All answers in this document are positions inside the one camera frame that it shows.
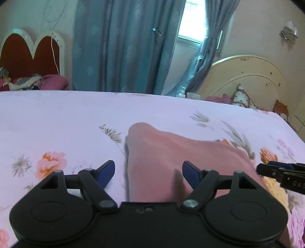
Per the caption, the white hanging cable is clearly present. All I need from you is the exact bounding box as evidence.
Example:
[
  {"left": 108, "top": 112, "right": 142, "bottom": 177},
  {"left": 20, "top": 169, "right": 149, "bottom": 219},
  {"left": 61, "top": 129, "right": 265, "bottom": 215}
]
[{"left": 51, "top": 31, "right": 60, "bottom": 75}]

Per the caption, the tied blue-grey curtain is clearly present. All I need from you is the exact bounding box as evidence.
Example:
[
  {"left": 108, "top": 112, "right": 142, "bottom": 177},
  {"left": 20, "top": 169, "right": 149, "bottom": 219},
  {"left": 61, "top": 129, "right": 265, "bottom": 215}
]
[{"left": 185, "top": 0, "right": 240, "bottom": 94}]

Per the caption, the red heart-shaped headboard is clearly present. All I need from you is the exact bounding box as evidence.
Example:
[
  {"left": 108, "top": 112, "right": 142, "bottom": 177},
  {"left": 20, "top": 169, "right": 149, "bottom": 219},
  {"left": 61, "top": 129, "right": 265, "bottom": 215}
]
[{"left": 0, "top": 28, "right": 65, "bottom": 84}]

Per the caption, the pink garment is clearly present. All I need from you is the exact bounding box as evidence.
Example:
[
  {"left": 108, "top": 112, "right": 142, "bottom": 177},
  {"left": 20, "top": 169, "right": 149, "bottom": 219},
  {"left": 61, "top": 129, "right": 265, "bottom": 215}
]
[{"left": 125, "top": 122, "right": 265, "bottom": 204}]

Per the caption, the wide blue-grey curtain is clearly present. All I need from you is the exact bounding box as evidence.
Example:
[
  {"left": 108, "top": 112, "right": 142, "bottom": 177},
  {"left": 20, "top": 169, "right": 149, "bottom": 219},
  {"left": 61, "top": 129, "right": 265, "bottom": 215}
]
[{"left": 71, "top": 0, "right": 187, "bottom": 95}]

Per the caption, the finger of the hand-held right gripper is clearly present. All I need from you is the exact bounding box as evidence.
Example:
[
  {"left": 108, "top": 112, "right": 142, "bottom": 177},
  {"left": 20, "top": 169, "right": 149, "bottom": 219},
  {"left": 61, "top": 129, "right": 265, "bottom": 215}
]
[
  {"left": 256, "top": 163, "right": 287, "bottom": 179},
  {"left": 267, "top": 161, "right": 305, "bottom": 171}
]

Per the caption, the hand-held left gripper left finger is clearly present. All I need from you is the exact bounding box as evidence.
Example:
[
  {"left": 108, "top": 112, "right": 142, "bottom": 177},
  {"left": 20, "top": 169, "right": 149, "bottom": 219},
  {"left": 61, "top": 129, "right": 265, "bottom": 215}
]
[{"left": 41, "top": 160, "right": 118, "bottom": 211}]

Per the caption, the bed with floral sheet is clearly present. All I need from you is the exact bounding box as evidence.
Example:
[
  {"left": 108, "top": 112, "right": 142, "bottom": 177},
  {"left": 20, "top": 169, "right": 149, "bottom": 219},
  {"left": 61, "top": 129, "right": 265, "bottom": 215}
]
[{"left": 0, "top": 90, "right": 305, "bottom": 248}]

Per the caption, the floral patterned pillow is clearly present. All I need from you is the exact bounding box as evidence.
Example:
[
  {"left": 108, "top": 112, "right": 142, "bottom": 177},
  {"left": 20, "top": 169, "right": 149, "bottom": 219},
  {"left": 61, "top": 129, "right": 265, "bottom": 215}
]
[{"left": 232, "top": 83, "right": 260, "bottom": 110}]

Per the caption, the magenta pillow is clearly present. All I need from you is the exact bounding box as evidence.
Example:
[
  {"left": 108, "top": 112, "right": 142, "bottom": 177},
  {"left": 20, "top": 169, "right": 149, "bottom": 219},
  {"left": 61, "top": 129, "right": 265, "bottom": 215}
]
[{"left": 39, "top": 74, "right": 69, "bottom": 91}]

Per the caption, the pink crumpled cloth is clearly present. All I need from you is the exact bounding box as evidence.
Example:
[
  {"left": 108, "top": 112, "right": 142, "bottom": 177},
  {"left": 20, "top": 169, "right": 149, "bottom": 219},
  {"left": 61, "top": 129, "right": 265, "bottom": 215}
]
[{"left": 205, "top": 94, "right": 233, "bottom": 105}]

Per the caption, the wall lamp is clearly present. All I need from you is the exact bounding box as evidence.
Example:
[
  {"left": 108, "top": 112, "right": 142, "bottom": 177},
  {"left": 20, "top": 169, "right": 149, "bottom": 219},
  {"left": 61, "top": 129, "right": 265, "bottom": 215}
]
[{"left": 279, "top": 20, "right": 299, "bottom": 45}]

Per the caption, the thin wire loop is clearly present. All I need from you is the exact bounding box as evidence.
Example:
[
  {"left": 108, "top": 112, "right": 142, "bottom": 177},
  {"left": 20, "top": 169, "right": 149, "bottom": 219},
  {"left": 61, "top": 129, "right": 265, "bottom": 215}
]
[{"left": 43, "top": 0, "right": 65, "bottom": 24}]

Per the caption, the cream rounded headboard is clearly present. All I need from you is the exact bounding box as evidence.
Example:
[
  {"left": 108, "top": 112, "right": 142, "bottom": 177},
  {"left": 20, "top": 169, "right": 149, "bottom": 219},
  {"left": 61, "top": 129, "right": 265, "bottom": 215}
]
[{"left": 197, "top": 55, "right": 290, "bottom": 113}]

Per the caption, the colourful patterned cloth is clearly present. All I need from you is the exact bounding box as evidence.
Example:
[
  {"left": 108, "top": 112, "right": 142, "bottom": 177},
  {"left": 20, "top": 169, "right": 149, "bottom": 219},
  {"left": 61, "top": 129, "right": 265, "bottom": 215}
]
[{"left": 0, "top": 67, "right": 43, "bottom": 91}]

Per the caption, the bright window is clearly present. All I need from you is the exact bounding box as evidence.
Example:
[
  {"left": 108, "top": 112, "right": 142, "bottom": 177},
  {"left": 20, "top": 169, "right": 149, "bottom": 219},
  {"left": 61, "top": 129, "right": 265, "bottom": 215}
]
[{"left": 177, "top": 0, "right": 208, "bottom": 45}]

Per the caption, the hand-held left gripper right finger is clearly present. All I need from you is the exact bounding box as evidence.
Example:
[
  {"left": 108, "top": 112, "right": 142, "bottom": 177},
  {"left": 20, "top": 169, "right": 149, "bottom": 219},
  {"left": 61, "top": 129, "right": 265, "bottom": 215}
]
[{"left": 180, "top": 161, "right": 258, "bottom": 212}]

